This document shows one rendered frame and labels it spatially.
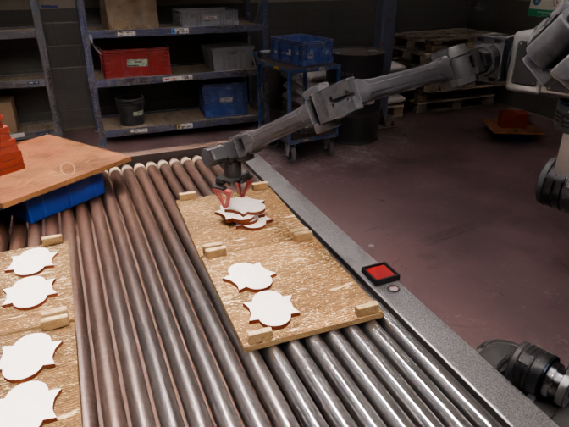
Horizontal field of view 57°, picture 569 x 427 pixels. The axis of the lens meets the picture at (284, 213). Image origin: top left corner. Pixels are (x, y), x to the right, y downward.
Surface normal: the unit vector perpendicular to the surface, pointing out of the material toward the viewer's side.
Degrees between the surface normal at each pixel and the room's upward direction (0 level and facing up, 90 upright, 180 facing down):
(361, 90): 62
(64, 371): 0
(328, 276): 0
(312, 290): 0
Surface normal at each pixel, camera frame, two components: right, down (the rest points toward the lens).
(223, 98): 0.31, 0.42
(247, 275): 0.00, -0.90
